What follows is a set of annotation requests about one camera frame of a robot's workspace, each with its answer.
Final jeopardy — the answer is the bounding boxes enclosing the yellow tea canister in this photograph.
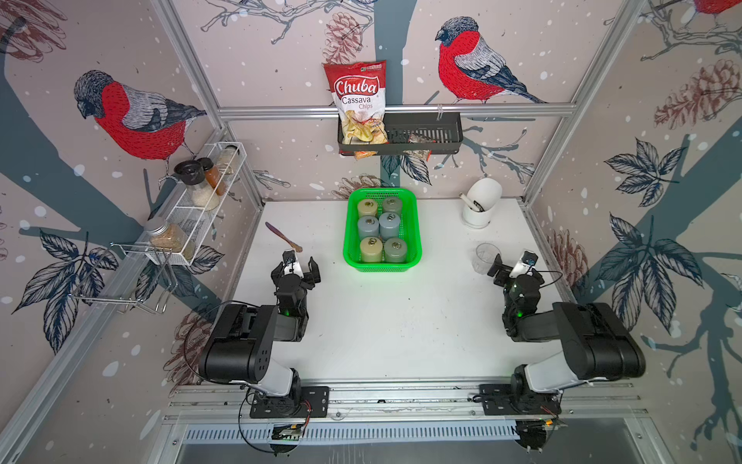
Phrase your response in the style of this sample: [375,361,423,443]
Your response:
[357,198,379,218]
[359,237,384,264]

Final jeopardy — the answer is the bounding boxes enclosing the green tea canister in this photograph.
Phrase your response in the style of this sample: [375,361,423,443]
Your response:
[382,196,403,216]
[384,237,408,264]

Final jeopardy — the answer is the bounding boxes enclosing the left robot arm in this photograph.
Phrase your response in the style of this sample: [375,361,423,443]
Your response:
[197,251,321,402]

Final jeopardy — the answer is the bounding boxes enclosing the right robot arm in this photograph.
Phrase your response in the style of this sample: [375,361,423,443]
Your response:
[487,251,647,402]

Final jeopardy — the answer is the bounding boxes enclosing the green plastic basket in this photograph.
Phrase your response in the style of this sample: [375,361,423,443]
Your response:
[343,188,422,273]

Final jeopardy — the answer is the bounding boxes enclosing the purple gold butter knife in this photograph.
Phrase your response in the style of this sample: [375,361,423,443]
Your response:
[265,222,303,253]

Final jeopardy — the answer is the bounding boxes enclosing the clear plastic cup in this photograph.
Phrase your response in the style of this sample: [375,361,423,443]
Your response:
[471,242,500,275]

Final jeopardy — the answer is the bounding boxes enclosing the white spoon in holder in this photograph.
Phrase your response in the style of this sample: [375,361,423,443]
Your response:
[460,193,481,212]

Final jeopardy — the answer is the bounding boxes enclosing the white utensil holder cup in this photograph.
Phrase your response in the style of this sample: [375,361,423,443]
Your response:
[462,178,502,229]

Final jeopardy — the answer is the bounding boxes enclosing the black lid spice jar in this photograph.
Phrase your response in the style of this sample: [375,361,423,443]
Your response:
[174,160,220,211]

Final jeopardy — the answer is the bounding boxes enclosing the orange spice jar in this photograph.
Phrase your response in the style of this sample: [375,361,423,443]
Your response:
[197,158,227,196]

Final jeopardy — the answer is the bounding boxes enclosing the pale spice jar back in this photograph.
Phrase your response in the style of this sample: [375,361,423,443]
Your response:
[214,145,240,176]

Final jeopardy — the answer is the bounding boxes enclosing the silver lid grain jar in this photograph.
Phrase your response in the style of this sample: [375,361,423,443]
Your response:
[144,217,187,252]

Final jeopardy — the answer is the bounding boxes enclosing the small snack packet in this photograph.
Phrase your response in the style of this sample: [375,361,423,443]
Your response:
[405,133,435,162]

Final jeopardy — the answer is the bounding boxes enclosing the Chuba cassava chips bag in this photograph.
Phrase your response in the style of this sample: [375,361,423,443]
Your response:
[324,61,388,145]

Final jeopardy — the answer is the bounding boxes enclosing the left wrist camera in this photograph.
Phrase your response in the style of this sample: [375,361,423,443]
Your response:
[283,261,303,278]

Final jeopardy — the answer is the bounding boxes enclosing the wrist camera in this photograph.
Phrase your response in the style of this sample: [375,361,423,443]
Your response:
[509,249,538,278]
[283,261,303,278]

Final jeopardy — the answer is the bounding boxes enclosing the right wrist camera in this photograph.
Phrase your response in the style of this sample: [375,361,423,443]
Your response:
[509,249,538,278]

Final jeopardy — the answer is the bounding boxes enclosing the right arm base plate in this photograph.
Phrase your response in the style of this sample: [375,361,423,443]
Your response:
[471,384,562,417]

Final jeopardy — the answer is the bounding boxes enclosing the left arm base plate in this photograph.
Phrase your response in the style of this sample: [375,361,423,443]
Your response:
[249,386,330,419]

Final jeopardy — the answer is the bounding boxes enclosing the dark wall-mounted basket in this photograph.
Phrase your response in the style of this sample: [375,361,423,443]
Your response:
[337,112,463,156]

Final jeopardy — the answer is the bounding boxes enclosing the white wire spice rack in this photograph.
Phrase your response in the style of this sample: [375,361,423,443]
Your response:
[70,141,247,314]

